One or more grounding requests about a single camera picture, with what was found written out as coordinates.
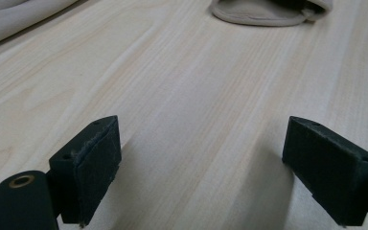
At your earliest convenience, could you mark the beige slipper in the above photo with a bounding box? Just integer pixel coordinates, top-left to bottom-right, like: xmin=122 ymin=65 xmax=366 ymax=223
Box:
xmin=210 ymin=0 xmax=334 ymax=28

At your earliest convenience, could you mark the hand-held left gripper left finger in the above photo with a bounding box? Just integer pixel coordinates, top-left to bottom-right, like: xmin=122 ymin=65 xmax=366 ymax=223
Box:
xmin=48 ymin=115 xmax=123 ymax=228

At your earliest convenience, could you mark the white plastic bin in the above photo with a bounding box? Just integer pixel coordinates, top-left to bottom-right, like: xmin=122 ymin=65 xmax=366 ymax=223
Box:
xmin=0 ymin=0 xmax=80 ymax=52

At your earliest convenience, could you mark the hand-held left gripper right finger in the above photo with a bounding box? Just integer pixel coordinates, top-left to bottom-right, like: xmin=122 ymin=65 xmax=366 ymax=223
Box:
xmin=282 ymin=115 xmax=368 ymax=228

